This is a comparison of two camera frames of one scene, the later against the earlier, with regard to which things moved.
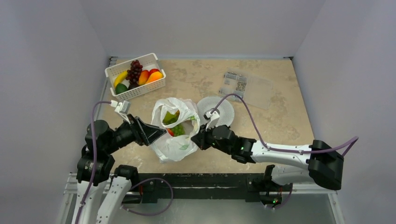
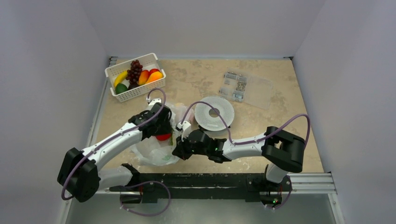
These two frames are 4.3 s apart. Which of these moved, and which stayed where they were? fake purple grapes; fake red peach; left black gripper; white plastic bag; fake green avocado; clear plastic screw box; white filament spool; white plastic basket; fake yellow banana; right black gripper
Moved: white plastic bag; left black gripper; right black gripper
Stayed: white plastic basket; fake purple grapes; clear plastic screw box; white filament spool; fake red peach; fake green avocado; fake yellow banana
